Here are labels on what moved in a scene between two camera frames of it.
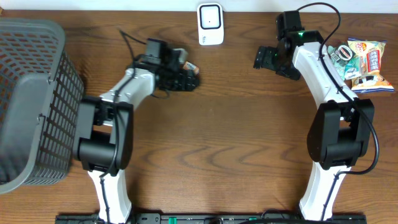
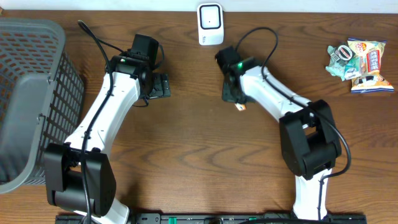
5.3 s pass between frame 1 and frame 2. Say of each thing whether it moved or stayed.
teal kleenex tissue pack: stayed
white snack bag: stayed
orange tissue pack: moved
